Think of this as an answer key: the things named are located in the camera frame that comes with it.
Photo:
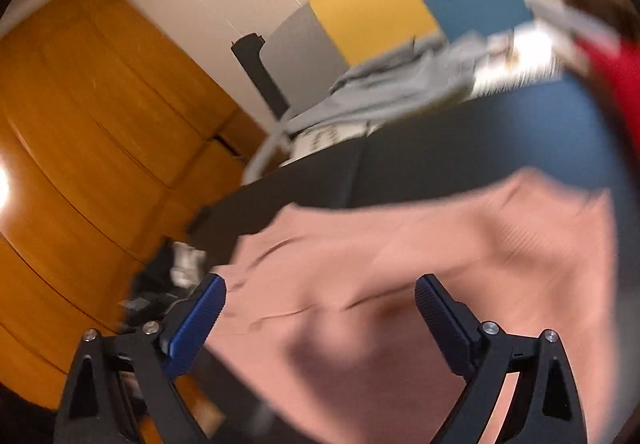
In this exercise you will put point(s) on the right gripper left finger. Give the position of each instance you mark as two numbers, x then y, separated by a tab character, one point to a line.
96	405

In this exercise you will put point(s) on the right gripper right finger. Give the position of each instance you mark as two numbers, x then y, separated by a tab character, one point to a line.
544	407

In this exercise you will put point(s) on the grey garment on sofa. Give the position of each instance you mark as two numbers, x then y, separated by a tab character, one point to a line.
415	75

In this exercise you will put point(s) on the patterned white blue cushion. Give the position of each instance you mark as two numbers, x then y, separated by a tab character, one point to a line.
322	137

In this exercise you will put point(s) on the white happiness ticket pillow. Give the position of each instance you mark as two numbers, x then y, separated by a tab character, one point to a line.
521	57

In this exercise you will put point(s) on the pink knitted sweater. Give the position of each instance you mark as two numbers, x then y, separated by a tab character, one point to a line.
391	324

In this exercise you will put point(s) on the grey yellow blue sofa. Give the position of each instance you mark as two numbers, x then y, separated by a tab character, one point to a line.
294	67

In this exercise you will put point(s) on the red cloth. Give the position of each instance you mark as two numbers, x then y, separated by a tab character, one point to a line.
615	79

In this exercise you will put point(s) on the wooden wardrobe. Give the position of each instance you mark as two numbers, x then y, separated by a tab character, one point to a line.
112	140

